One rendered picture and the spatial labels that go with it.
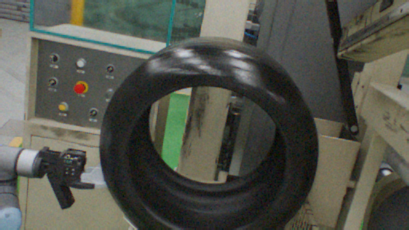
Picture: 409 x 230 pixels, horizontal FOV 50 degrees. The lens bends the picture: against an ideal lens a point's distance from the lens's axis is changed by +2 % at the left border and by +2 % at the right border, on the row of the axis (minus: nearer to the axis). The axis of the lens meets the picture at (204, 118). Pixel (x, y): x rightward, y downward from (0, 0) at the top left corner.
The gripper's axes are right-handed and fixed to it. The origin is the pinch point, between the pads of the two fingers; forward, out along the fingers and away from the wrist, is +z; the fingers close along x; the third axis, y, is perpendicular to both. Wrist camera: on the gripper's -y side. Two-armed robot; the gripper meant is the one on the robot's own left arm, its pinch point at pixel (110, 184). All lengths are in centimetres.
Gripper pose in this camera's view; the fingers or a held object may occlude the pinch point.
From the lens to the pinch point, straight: 123.5
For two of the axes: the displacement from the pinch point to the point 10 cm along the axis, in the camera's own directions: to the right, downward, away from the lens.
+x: 0.6, -3.0, 9.5
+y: 1.7, -9.4, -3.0
